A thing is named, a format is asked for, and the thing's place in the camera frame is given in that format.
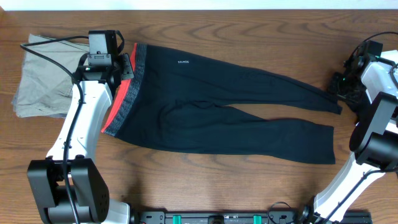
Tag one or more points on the black and white garment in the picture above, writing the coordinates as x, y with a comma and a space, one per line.
359, 105

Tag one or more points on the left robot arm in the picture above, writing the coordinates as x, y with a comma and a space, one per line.
66, 185

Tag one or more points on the black leggings red waistband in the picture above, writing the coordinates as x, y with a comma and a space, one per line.
182, 102

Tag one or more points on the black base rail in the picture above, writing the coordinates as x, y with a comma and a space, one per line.
213, 218

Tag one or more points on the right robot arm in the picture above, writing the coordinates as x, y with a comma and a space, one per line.
369, 87

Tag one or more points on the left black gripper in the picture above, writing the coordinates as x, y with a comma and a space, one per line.
125, 60

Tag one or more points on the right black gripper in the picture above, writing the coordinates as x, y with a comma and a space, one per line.
333, 88

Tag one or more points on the folded khaki trousers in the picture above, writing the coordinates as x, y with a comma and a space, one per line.
45, 89

